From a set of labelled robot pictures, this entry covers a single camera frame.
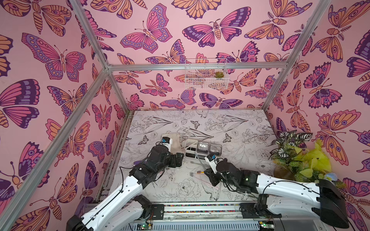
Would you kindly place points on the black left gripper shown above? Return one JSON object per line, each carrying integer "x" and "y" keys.
{"x": 178, "y": 163}

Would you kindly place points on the clear left plastic cup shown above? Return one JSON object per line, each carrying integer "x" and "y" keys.
{"x": 203, "y": 148}

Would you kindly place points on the small green succulent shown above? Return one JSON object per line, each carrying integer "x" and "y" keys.
{"x": 219, "y": 74}

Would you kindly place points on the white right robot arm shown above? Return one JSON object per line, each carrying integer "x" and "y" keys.
{"x": 277, "y": 196}

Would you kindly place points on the artificial potted plant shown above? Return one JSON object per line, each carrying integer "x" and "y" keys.
{"x": 305, "y": 165}

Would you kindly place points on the beige cloth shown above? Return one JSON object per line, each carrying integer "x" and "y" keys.
{"x": 176, "y": 146}

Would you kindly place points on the clear plastic cup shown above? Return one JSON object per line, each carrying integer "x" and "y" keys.
{"x": 215, "y": 149}
{"x": 203, "y": 148}

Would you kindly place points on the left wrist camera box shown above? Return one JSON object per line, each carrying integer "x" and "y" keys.
{"x": 167, "y": 142}

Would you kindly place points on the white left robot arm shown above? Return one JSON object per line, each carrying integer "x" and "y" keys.
{"x": 126, "y": 204}

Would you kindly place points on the clear right plastic cup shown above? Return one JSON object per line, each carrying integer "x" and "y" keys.
{"x": 215, "y": 149}

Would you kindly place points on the aluminium frame corner post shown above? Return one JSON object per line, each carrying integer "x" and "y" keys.
{"x": 303, "y": 38}

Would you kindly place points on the cream toothbrush holder caddy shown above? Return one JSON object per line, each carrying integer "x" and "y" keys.
{"x": 190, "y": 149}

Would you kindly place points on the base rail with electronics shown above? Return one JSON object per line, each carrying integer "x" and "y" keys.
{"x": 202, "y": 216}

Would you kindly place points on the white wire wall basket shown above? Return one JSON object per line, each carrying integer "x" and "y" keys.
{"x": 201, "y": 76}

